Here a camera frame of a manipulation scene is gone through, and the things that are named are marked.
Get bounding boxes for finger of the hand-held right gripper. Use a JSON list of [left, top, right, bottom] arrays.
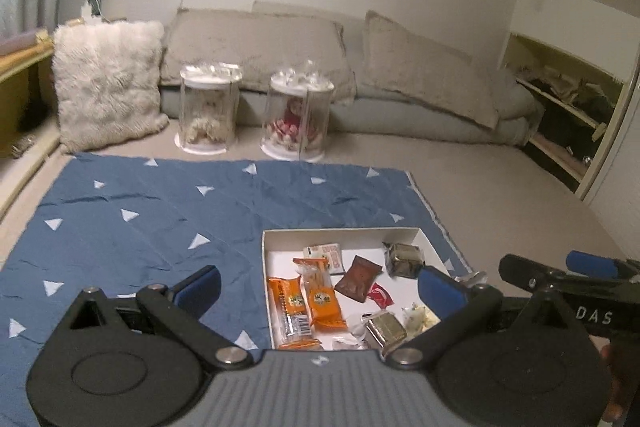
[[499, 253, 570, 297], [566, 250, 640, 281]]

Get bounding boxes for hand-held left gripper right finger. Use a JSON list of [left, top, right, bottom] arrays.
[[384, 266, 551, 369]]

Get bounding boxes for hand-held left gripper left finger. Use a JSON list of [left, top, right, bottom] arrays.
[[52, 265, 254, 366]]

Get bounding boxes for cream green candy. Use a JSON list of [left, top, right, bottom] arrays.
[[402, 302, 441, 338]]

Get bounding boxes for gold foil snack packet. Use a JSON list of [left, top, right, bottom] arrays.
[[384, 242, 426, 279], [364, 313, 409, 351]]

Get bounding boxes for red white snack packet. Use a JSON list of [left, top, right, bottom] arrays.
[[369, 284, 396, 310]]

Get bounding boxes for white cardboard box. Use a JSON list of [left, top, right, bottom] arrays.
[[261, 227, 469, 353]]

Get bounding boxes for brown snack packet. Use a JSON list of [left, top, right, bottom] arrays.
[[334, 255, 384, 303]]

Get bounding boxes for long orange snack bar packet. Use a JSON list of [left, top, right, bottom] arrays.
[[267, 276, 323, 352]]

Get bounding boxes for clear twist-wrapped candy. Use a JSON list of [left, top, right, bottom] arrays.
[[331, 314, 371, 351]]

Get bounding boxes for orange snack packet round logo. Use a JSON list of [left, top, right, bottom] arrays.
[[292, 257, 348, 331]]

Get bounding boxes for white orange snack packet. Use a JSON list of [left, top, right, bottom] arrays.
[[303, 243, 347, 276]]

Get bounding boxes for person's right hand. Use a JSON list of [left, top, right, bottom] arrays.
[[599, 340, 632, 425]]

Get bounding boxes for beige bed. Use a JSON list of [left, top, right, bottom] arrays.
[[0, 127, 640, 427]]

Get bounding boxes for blue triangle-print mat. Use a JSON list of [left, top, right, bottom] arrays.
[[0, 152, 474, 427]]

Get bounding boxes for open wardrobe shelf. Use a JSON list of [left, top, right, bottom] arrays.
[[500, 32, 629, 196]]

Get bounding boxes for cream plush bear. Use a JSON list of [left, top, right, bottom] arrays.
[[184, 99, 227, 144]]

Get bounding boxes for folded grey duvet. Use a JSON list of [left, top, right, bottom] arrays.
[[160, 0, 546, 146]]

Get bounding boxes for red white plush toy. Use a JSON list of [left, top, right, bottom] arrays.
[[267, 99, 322, 148]]

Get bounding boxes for clear jar with cream plush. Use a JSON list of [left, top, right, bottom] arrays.
[[174, 62, 244, 156]]

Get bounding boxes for fluffy white pillow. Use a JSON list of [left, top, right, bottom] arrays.
[[51, 21, 171, 154]]

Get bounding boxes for grey marbled pillow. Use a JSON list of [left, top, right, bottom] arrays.
[[360, 10, 501, 130]]

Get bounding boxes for clear jar with red plush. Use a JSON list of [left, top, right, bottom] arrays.
[[260, 61, 335, 162]]

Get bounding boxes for wide grey pillow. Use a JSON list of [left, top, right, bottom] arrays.
[[159, 8, 359, 100]]

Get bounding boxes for wooden bedside shelf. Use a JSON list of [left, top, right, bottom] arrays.
[[0, 41, 64, 219]]

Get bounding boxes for white sliding door frame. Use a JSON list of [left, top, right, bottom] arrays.
[[575, 57, 640, 208]]

